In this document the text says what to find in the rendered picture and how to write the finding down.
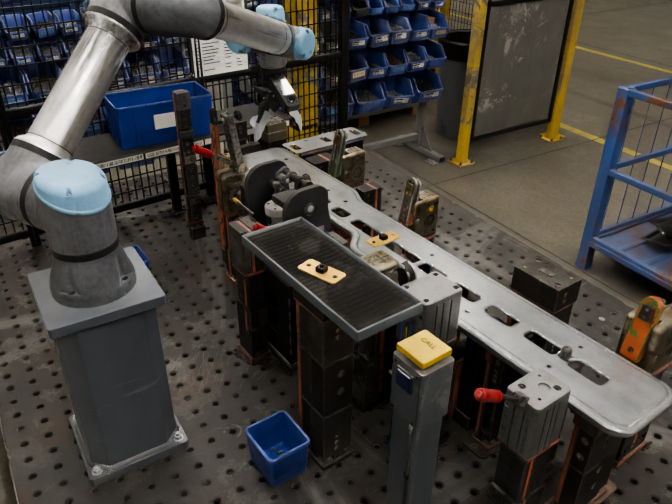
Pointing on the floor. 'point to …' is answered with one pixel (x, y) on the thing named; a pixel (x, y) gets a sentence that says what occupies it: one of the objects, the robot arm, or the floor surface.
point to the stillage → (612, 235)
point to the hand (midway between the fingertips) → (279, 138)
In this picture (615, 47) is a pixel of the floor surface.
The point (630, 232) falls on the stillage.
